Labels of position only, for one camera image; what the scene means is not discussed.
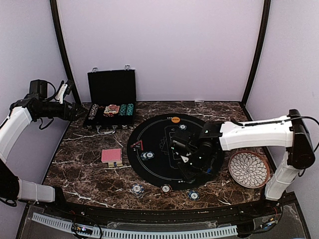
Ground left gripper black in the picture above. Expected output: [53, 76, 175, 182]
[36, 100, 87, 121]

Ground blue green chip stack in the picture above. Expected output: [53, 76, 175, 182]
[187, 190, 200, 201]

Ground red white chip stack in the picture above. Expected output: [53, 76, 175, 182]
[160, 184, 172, 197]

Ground orange big blind button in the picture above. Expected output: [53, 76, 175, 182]
[171, 117, 180, 123]

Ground red triangle dealer marker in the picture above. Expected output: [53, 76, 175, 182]
[131, 140, 144, 151]

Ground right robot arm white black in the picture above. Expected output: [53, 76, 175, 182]
[169, 109, 317, 216]

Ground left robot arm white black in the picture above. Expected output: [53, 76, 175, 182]
[0, 80, 86, 217]

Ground black white chips in case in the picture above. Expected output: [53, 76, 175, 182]
[88, 104, 99, 120]

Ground card box in case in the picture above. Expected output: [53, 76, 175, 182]
[103, 104, 120, 117]

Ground black poker chip case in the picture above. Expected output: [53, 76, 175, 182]
[83, 69, 137, 129]

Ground teal chips in case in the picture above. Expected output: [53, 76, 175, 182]
[119, 104, 134, 116]

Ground round black poker mat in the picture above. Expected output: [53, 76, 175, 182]
[126, 114, 226, 191]

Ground floral patterned ceramic plate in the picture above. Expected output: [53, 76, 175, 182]
[228, 150, 270, 189]

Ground red playing card deck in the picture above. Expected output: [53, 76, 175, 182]
[101, 148, 122, 164]

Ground blue white chip stack left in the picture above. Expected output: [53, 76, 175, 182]
[131, 184, 145, 198]

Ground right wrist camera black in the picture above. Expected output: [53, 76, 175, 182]
[170, 130, 192, 154]

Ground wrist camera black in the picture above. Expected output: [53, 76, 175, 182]
[170, 130, 192, 154]
[29, 79, 48, 100]

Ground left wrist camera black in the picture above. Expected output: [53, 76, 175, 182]
[29, 79, 48, 100]

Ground white cable duct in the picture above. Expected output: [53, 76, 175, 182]
[31, 213, 238, 239]

